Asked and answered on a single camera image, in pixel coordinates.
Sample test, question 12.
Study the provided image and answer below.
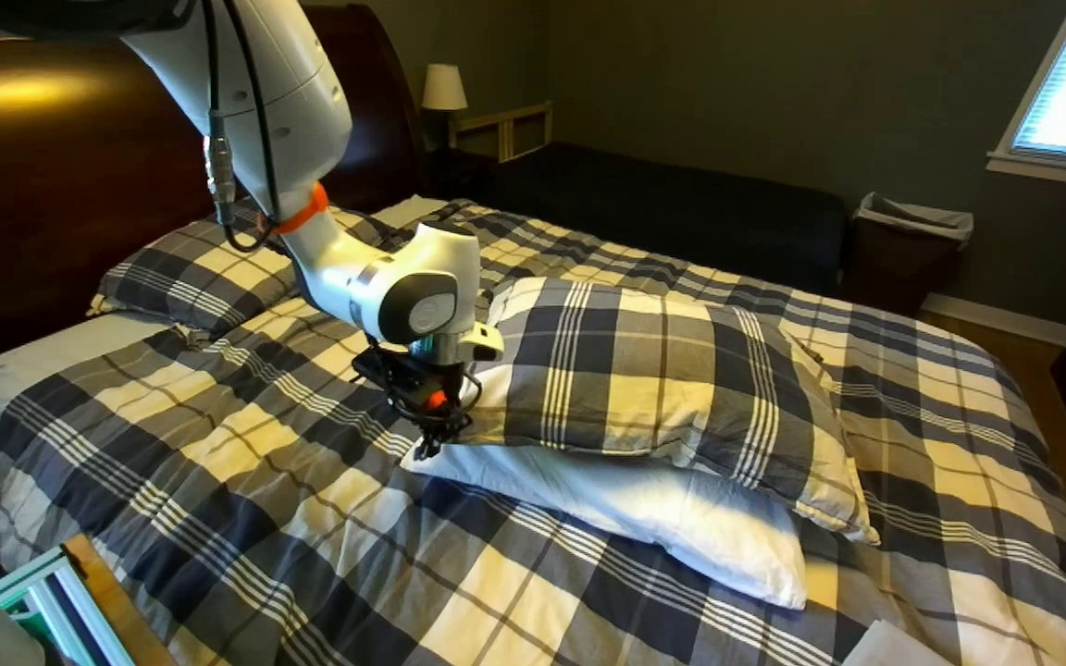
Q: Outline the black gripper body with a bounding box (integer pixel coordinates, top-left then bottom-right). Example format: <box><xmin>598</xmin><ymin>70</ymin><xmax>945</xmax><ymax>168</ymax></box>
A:
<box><xmin>349</xmin><ymin>344</ymin><xmax>481</xmax><ymax>422</ymax></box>

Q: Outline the large checked pillow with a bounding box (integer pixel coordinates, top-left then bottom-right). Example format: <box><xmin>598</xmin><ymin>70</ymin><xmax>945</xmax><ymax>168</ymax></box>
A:
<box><xmin>442</xmin><ymin>270</ymin><xmax>882</xmax><ymax>547</ymax></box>

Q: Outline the white pillow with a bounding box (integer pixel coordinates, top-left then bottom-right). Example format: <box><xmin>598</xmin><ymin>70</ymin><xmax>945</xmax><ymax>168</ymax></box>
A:
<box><xmin>395</xmin><ymin>437</ymin><xmax>811</xmax><ymax>609</ymax></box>

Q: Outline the checked plaid comforter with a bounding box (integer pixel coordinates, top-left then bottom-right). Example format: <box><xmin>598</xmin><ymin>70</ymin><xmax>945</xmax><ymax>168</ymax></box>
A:
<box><xmin>0</xmin><ymin>193</ymin><xmax>1066</xmax><ymax>666</ymax></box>

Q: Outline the small checked pillow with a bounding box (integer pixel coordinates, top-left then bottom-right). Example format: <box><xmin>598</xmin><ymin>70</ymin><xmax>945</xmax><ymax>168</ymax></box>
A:
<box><xmin>86</xmin><ymin>207</ymin><xmax>388</xmax><ymax>344</ymax></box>

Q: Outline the light wooden shelf box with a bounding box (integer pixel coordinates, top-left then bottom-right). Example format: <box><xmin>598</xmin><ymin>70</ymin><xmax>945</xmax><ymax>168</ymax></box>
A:
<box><xmin>451</xmin><ymin>101</ymin><xmax>553</xmax><ymax>168</ymax></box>

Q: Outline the table lamp white shade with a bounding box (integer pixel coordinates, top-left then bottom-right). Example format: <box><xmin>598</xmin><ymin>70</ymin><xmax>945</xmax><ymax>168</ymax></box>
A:
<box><xmin>419</xmin><ymin>61</ymin><xmax>472</xmax><ymax>120</ymax></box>

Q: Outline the dark futon sofa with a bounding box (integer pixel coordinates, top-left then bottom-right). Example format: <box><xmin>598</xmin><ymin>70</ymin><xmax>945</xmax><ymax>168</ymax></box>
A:
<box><xmin>481</xmin><ymin>142</ymin><xmax>853</xmax><ymax>299</ymax></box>

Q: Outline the white bed sheet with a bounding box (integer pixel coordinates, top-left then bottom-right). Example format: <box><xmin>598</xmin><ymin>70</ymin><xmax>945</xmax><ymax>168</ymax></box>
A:
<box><xmin>0</xmin><ymin>312</ymin><xmax>173</xmax><ymax>431</ymax></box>

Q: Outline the dark wooden headboard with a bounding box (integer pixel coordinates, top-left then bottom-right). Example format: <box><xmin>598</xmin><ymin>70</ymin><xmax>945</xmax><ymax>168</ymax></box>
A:
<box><xmin>0</xmin><ymin>0</ymin><xmax>434</xmax><ymax>473</ymax></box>

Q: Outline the brown lined waste bin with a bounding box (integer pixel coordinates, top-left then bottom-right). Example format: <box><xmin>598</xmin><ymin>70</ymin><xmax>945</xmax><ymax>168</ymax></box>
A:
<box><xmin>847</xmin><ymin>190</ymin><xmax>975</xmax><ymax>313</ymax></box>

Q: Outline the orange strap on arm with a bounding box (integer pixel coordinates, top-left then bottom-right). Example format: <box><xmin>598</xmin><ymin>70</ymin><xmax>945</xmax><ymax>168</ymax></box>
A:
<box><xmin>267</xmin><ymin>180</ymin><xmax>334</xmax><ymax>242</ymax></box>

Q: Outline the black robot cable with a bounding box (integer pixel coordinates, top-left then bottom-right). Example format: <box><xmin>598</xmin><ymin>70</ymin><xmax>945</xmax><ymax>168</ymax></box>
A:
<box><xmin>196</xmin><ymin>0</ymin><xmax>287</xmax><ymax>257</ymax></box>

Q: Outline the teal wooden frame stand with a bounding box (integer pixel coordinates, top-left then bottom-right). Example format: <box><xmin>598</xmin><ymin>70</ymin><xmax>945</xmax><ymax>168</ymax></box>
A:
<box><xmin>0</xmin><ymin>528</ymin><xmax>177</xmax><ymax>666</ymax></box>

